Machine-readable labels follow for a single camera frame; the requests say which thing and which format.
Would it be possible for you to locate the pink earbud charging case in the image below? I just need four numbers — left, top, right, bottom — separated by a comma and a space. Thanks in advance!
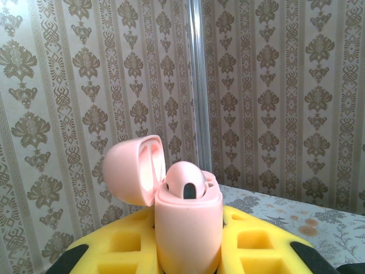
102, 134, 224, 274

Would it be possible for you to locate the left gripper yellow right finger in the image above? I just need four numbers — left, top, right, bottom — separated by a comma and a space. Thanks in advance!
218, 204, 344, 274

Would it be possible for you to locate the pink wireless earbud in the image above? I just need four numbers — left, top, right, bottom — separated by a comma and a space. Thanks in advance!
165, 161, 209, 200

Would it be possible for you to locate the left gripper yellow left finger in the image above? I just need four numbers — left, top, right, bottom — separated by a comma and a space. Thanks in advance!
42, 205, 161, 274

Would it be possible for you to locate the aluminium corner post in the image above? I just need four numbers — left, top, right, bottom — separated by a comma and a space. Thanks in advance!
186, 0, 213, 172

